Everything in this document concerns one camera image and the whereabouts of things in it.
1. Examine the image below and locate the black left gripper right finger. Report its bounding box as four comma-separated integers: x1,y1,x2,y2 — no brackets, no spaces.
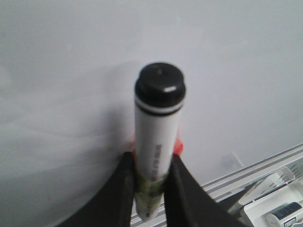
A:
164,154,244,227

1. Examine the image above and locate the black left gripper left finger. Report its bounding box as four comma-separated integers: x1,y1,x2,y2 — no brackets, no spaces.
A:
58,152,135,227

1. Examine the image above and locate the red round magnet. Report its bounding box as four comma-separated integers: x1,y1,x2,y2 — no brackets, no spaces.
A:
129,139,184,156

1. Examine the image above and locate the white black whiteboard marker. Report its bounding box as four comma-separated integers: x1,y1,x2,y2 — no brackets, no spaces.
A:
134,62,186,222

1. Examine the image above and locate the white metal whiteboard stand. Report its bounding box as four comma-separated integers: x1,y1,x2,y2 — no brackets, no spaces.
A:
213,156,303,227

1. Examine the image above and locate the blue capped white marker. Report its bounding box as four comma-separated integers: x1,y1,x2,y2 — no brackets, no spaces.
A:
266,202,303,227

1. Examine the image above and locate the white plastic marker tray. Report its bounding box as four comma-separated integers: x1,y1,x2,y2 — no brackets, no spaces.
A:
236,164,303,227

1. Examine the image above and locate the white whiteboard with aluminium frame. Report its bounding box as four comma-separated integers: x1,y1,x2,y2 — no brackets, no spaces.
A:
0,0,303,227

